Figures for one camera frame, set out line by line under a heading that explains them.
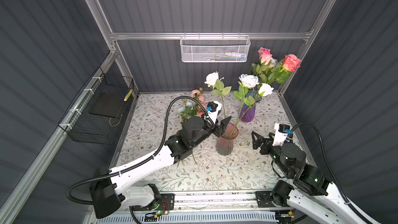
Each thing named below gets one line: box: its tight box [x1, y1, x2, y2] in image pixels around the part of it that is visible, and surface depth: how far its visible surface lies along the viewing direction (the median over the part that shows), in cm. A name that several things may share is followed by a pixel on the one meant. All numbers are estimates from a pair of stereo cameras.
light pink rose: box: [260, 53, 274, 72], surface depth 76 cm
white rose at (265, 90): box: [230, 82, 275, 137], surface depth 67 cm
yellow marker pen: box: [123, 88, 134, 102], surface depth 84 cm
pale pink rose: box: [204, 71, 232, 123], surface depth 73 cm
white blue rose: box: [230, 73, 260, 138], surface depth 67 cm
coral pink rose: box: [267, 53, 302, 84], surface depth 76 cm
